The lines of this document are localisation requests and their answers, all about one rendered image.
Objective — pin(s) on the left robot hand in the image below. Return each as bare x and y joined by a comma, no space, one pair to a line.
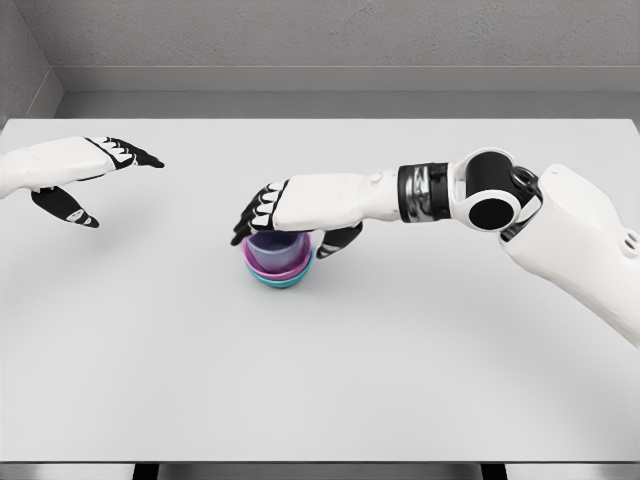
75,160

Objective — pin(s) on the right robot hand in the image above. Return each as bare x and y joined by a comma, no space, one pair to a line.
320,200

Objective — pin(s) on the purple cup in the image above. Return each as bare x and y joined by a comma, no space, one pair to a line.
276,251

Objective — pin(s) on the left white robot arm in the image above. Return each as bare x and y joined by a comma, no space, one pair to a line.
11,174

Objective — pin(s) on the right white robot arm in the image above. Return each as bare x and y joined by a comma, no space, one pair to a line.
565,225

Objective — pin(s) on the teal bowl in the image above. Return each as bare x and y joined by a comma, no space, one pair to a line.
280,283

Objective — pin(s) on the pink bowl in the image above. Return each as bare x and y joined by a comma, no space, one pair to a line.
248,261

